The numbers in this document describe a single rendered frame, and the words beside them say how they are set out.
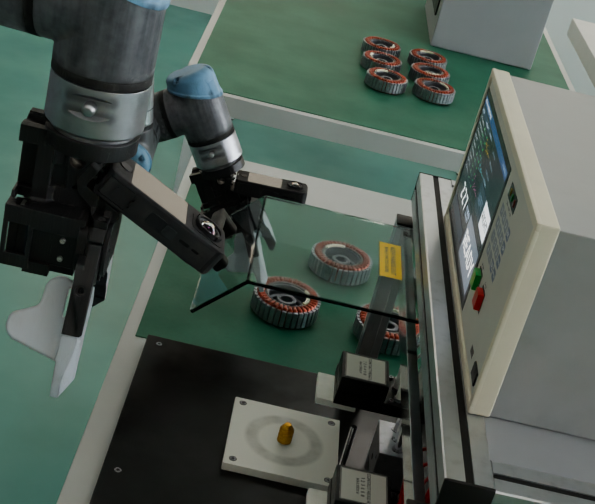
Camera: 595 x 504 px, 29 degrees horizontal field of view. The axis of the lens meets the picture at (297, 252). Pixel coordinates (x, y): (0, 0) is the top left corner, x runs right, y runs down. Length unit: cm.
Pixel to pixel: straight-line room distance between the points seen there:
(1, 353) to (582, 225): 215
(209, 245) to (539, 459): 38
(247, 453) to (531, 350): 55
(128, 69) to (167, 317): 101
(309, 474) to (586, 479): 52
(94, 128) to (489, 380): 45
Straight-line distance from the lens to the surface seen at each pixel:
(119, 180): 87
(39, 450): 271
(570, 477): 107
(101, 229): 89
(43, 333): 90
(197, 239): 89
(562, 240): 102
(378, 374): 148
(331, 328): 189
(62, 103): 85
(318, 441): 157
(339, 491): 127
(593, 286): 105
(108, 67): 83
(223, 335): 180
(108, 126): 85
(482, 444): 107
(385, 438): 154
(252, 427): 156
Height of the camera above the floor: 170
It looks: 27 degrees down
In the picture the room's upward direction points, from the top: 15 degrees clockwise
